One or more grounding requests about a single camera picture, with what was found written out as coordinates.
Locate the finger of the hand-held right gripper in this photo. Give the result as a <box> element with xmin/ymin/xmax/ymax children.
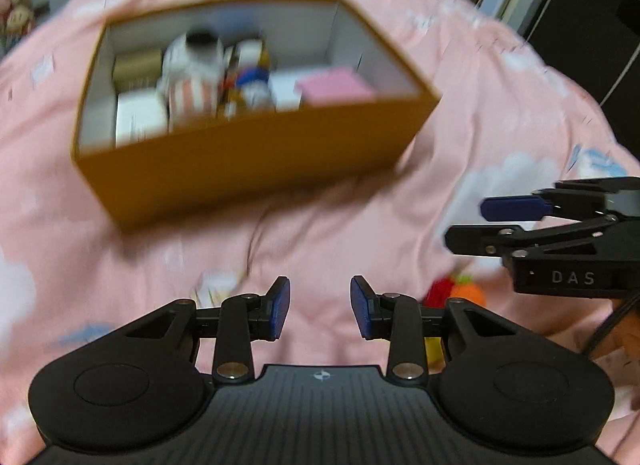
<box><xmin>480</xmin><ymin>176</ymin><xmax>640</xmax><ymax>223</ymax></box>
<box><xmin>445</xmin><ymin>218</ymin><xmax>640</xmax><ymax>259</ymax></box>

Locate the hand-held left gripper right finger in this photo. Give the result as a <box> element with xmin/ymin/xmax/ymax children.
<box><xmin>350</xmin><ymin>274</ymin><xmax>526</xmax><ymax>386</ymax></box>

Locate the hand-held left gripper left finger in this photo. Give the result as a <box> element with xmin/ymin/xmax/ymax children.
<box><xmin>115</xmin><ymin>275</ymin><xmax>292</xmax><ymax>386</ymax></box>

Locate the red orange plush toy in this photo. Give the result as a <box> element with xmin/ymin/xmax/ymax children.
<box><xmin>422</xmin><ymin>272</ymin><xmax>488</xmax><ymax>311</ymax></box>

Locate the orange cardboard box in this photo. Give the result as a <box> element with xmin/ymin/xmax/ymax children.
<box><xmin>72</xmin><ymin>0</ymin><xmax>443</xmax><ymax>232</ymax></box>

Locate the pink snap card wallet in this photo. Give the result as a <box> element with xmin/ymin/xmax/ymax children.
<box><xmin>295</xmin><ymin>65</ymin><xmax>378</xmax><ymax>107</ymax></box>

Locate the blue yellow keychain plush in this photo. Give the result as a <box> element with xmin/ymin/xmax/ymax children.
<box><xmin>220</xmin><ymin>65</ymin><xmax>276</xmax><ymax>118</ymax></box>

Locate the striped panda plush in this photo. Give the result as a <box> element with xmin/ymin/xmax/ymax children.
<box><xmin>160</xmin><ymin>28</ymin><xmax>226</xmax><ymax>131</ymax></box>

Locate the white rectangular box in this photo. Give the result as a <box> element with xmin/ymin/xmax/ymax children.
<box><xmin>114</xmin><ymin>88</ymin><xmax>168</xmax><ymax>146</ymax></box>

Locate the grey and gold gift box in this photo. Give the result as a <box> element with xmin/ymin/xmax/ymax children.
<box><xmin>111</xmin><ymin>48</ymin><xmax>166</xmax><ymax>93</ymax></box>

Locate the pink printed blanket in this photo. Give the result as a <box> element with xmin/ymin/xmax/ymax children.
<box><xmin>0</xmin><ymin>0</ymin><xmax>640</xmax><ymax>465</ymax></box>

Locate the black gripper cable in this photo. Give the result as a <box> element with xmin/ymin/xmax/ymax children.
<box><xmin>585</xmin><ymin>295</ymin><xmax>640</xmax><ymax>356</ymax></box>

